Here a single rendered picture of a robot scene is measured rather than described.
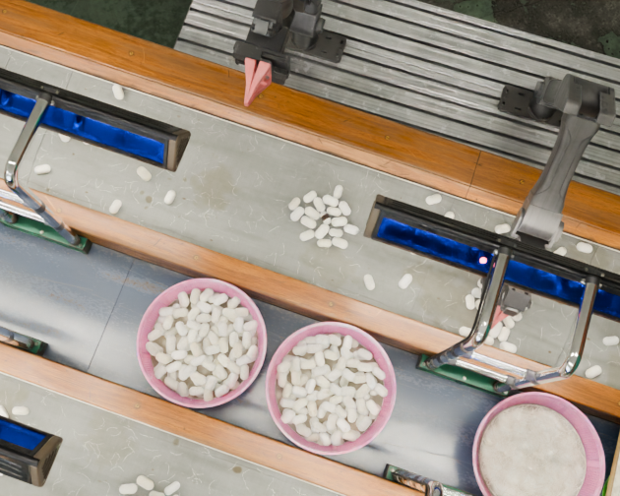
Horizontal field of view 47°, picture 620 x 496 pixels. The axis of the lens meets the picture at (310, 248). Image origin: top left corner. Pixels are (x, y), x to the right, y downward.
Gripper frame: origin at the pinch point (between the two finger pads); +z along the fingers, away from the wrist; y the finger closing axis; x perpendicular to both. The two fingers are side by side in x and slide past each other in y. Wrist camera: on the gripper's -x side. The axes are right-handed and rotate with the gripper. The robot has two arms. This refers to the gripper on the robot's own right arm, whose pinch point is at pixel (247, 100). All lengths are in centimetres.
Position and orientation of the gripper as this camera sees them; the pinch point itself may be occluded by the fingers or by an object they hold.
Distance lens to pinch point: 130.6
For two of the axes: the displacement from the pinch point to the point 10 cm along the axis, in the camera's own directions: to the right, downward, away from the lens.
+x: -0.3, 2.5, 9.7
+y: 9.6, 2.9, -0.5
